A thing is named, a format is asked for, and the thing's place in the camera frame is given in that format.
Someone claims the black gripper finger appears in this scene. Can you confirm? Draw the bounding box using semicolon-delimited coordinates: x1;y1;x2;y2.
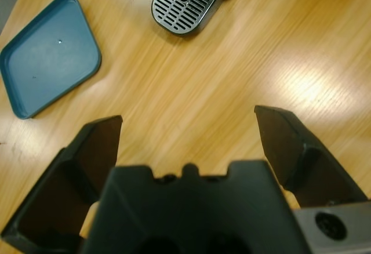
0;115;124;254
253;105;370;208

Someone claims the teal plastic tray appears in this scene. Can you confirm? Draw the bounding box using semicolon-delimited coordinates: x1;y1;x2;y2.
0;0;103;121

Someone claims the metal drip tray grate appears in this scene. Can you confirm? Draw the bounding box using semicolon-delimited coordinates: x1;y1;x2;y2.
150;0;220;37

